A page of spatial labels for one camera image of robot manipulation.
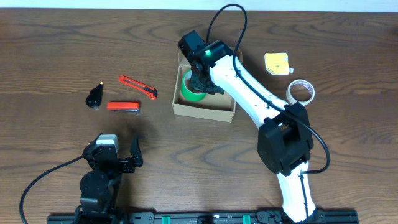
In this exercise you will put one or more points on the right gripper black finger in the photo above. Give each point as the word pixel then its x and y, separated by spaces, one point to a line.
pixel 198 86
pixel 213 89

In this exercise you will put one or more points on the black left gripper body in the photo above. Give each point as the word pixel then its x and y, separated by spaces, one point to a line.
pixel 124 165

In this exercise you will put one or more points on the green tape roll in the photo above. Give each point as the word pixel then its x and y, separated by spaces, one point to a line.
pixel 188 93

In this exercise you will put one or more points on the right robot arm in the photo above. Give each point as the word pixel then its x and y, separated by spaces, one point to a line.
pixel 285 137

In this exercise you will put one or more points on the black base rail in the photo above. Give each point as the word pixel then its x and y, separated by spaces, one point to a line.
pixel 258 217

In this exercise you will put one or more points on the black correction tape dispenser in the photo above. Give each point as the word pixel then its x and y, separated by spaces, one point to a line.
pixel 94 99

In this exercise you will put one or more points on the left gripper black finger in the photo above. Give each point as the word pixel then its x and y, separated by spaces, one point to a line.
pixel 98 140
pixel 135 151

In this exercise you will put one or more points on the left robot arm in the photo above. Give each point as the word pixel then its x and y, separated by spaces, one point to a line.
pixel 99 187

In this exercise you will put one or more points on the brown cardboard box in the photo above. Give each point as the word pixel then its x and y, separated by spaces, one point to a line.
pixel 215 107

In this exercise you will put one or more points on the red utility knife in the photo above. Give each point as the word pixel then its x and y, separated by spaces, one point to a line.
pixel 149 91

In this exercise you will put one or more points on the yellow sticky note pad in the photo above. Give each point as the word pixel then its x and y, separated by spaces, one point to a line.
pixel 277 63

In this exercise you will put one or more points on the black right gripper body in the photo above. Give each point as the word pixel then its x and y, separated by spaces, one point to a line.
pixel 204 81

